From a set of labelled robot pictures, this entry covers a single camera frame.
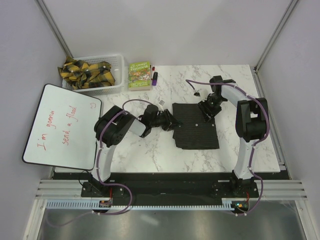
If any red white marker pen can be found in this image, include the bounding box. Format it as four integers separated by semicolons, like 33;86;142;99
150;66;155;80

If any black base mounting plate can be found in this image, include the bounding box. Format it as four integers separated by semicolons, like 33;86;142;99
81;173;259;207

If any right aluminium frame post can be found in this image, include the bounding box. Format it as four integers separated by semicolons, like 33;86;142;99
253;0;300;74

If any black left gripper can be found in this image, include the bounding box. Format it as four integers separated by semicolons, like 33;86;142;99
150;109;183;132

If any left aluminium frame post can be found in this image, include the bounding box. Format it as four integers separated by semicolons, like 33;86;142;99
35;0;73;57

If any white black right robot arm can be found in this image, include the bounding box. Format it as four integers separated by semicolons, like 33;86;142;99
194;75;270;197

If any purple black marker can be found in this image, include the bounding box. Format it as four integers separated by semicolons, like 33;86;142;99
152;71;158;86

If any aluminium frame post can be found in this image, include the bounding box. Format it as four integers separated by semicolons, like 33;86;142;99
253;0;300;74
35;0;73;57

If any white slotted cable duct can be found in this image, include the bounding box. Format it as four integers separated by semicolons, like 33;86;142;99
46;199;248;211

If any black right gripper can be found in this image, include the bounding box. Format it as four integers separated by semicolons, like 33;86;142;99
196;95;225;124

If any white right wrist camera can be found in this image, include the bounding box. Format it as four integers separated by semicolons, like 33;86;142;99
193;88;208;99

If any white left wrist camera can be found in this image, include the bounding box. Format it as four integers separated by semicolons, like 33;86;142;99
157;100;165;111

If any yellow black plaid shirt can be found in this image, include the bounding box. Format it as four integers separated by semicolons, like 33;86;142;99
57;56;116;90

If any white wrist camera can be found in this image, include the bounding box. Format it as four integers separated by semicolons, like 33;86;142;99
157;100;165;111
193;88;208;99

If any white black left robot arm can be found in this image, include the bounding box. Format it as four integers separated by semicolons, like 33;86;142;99
89;104;183;197

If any white whiteboard black frame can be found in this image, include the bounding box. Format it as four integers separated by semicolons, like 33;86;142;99
22;84;102;171

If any green paperback book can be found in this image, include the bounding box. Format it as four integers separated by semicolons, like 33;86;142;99
128;61;152;91

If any dark striped long sleeve shirt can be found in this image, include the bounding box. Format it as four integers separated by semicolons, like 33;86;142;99
172;103;220;150

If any white plastic basket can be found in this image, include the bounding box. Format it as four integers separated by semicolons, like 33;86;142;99
75;54;126;97

